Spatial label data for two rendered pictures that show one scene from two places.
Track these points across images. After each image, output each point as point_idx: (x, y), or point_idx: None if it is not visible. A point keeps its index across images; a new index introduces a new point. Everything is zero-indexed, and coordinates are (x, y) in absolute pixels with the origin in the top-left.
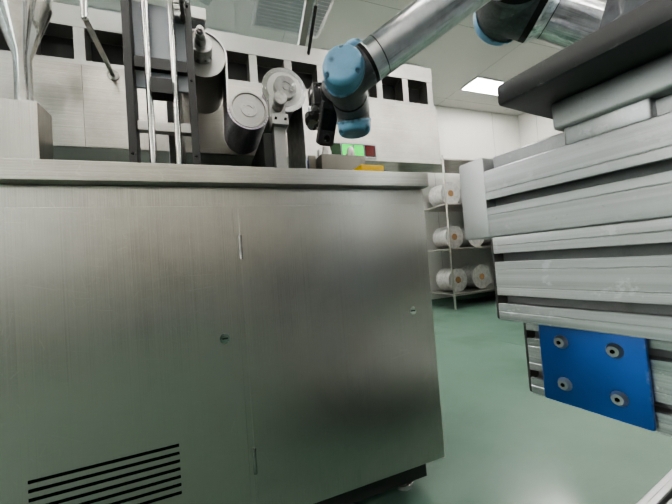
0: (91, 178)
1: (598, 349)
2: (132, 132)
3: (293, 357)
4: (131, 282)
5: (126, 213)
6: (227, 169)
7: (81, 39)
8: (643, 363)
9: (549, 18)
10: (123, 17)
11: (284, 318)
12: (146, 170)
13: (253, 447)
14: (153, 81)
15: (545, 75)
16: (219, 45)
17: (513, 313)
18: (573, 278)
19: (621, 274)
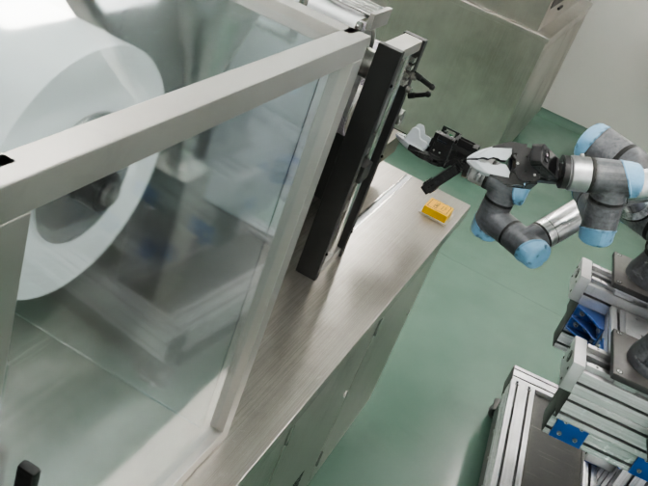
0: (366, 336)
1: (577, 427)
2: (334, 233)
3: (358, 384)
4: (335, 388)
5: None
6: (409, 281)
7: None
8: (587, 434)
9: None
10: (379, 114)
11: (367, 361)
12: (385, 310)
13: (321, 450)
14: (364, 173)
15: (627, 384)
16: (370, 37)
17: (562, 418)
18: (590, 418)
19: (603, 422)
